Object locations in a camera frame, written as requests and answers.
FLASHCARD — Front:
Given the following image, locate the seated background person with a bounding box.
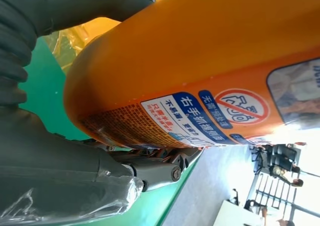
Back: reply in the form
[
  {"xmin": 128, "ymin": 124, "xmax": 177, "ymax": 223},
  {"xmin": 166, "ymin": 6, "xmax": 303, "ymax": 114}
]
[{"xmin": 269, "ymin": 164, "xmax": 304, "ymax": 189}]

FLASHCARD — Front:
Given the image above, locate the white background table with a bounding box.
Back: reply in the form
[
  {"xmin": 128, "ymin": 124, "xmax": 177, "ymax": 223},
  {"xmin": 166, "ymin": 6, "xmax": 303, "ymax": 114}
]
[{"xmin": 214, "ymin": 200, "xmax": 278, "ymax": 226}]

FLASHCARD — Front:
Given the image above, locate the metal rack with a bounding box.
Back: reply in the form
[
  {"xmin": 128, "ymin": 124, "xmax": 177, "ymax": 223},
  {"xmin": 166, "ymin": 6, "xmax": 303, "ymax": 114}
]
[{"xmin": 246, "ymin": 171, "xmax": 320, "ymax": 219}]

